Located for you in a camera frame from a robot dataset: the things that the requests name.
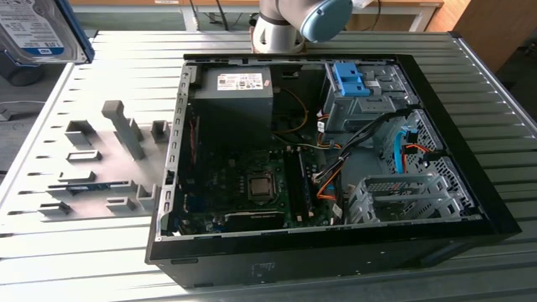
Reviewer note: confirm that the black graphics card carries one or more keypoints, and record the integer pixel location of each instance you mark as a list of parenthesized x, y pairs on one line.
[(253, 220)]

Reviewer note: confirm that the blue RAM stick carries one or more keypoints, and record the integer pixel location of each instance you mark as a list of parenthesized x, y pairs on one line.
[(88, 187)]

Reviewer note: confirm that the grey parts rack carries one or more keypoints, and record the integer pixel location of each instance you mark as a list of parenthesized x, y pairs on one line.
[(109, 166)]

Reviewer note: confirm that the silver CPU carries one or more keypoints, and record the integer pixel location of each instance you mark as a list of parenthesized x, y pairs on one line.
[(261, 186)]

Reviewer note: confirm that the blue plastic bay latch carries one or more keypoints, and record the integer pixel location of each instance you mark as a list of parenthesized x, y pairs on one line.
[(351, 85)]

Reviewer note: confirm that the black RAM stick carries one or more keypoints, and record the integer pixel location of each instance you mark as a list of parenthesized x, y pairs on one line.
[(293, 185)]

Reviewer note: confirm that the tall metal drive cage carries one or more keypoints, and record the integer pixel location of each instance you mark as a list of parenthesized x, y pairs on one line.
[(365, 110)]

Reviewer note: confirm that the green motherboard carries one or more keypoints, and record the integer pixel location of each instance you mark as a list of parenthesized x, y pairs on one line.
[(227, 176)]

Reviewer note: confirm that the hard disk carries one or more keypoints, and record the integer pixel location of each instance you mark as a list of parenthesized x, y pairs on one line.
[(37, 28)]

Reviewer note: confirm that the brown wooden cabinet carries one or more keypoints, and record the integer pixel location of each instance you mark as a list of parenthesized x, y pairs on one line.
[(490, 28)]

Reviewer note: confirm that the black PC case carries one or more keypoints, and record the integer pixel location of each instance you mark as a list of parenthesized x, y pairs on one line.
[(293, 261)]

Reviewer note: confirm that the white framed wooden desk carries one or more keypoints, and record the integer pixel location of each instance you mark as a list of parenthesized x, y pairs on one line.
[(191, 19)]

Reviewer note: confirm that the black mesh wastebasket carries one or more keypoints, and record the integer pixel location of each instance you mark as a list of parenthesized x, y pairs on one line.
[(23, 77)]

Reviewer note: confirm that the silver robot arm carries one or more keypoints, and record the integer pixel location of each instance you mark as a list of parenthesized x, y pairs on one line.
[(276, 34)]

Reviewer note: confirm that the grey floor bracket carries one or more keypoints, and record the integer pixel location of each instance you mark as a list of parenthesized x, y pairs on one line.
[(4, 113)]

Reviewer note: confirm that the metal disk bay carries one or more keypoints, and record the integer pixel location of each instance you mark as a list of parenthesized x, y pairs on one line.
[(420, 196)]

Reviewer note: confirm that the grey power supply unit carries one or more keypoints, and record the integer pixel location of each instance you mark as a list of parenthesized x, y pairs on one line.
[(235, 92)]

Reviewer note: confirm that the CPU socket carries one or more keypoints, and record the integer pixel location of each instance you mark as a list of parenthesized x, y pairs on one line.
[(261, 173)]

